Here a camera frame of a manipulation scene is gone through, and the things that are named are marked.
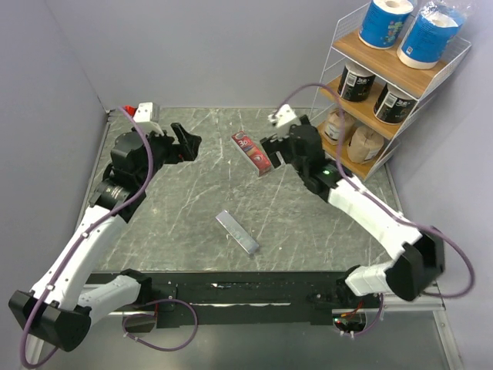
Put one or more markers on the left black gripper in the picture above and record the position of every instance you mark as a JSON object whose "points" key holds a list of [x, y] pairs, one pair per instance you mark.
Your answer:
{"points": [[188, 142]]}

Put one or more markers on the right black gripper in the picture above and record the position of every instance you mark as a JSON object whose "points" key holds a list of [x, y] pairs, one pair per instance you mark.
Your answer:
{"points": [[273, 146]]}

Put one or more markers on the brown roll with bear print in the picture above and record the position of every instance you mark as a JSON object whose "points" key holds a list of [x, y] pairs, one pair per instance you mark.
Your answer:
{"points": [[336, 124]]}

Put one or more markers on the brown paper roll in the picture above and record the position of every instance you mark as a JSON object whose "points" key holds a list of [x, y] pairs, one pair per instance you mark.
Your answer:
{"points": [[364, 145]]}

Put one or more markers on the black paper roll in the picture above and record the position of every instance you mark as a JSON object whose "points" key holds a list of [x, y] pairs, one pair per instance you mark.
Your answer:
{"points": [[393, 106]]}

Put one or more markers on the blue printed paper roll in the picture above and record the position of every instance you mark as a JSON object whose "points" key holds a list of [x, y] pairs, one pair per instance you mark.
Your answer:
{"points": [[384, 21]]}

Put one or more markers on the blue clear-wrapped paper roll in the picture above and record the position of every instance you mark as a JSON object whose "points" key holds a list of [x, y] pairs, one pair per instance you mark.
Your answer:
{"points": [[435, 25]]}

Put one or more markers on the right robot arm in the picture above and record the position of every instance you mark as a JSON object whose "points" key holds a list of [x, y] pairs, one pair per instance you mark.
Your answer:
{"points": [[417, 257]]}

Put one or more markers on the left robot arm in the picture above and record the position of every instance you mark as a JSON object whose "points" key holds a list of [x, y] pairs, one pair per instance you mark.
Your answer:
{"points": [[56, 310]]}

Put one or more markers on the bottom wooden shelf board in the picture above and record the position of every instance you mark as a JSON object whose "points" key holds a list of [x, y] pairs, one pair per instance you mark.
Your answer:
{"points": [[365, 170]]}

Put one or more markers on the wooden shelf board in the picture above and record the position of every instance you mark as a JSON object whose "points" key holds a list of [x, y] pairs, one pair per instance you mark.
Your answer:
{"points": [[363, 112], [386, 64], [365, 170]]}

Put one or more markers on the middle wooden shelf board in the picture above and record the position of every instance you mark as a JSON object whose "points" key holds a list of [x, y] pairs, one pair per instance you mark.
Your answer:
{"points": [[363, 112]]}

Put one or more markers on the top wooden shelf board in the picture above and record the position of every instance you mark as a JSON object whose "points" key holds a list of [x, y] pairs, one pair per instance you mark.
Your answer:
{"points": [[386, 64]]}

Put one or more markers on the red toothpaste box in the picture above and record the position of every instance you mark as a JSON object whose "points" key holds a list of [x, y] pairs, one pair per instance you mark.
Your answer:
{"points": [[255, 157]]}

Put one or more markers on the silver toothpaste box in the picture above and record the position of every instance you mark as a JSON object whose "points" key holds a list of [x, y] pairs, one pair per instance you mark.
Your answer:
{"points": [[237, 232]]}

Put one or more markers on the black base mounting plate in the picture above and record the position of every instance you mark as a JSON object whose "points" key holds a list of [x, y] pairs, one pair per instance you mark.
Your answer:
{"points": [[234, 298]]}

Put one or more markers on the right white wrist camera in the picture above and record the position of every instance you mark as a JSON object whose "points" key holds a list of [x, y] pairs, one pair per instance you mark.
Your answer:
{"points": [[282, 121]]}

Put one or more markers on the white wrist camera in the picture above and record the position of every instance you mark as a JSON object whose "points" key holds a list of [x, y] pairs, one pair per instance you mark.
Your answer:
{"points": [[146, 116], [282, 121]]}

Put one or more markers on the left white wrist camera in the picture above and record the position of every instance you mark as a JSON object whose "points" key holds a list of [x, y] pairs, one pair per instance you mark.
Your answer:
{"points": [[146, 116]]}

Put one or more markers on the white wire shelf rack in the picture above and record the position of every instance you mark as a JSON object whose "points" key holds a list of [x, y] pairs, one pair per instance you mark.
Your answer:
{"points": [[334, 66]]}

